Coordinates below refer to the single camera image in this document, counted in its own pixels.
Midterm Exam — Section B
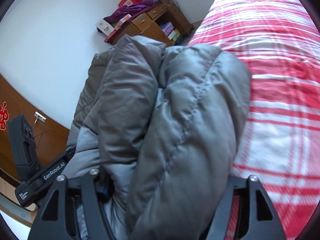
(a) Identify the grey puffer jacket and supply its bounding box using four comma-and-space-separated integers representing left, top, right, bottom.
63, 35, 252, 239

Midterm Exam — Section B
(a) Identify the wooden door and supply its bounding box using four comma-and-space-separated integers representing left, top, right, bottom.
0, 73, 71, 228

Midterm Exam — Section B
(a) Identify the red plaid bed sheet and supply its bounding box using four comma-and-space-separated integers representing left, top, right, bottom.
190, 0, 319, 239

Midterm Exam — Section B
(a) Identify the white printed box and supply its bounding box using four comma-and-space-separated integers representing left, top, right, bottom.
95, 18, 116, 36

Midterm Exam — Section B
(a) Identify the purple cloth on desk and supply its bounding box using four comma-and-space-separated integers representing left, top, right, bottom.
104, 0, 155, 23

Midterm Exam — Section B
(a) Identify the red box on desk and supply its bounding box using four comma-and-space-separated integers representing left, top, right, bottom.
118, 0, 141, 7

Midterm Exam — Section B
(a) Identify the wooden desk cabinet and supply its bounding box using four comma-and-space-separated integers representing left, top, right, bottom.
105, 0, 193, 46

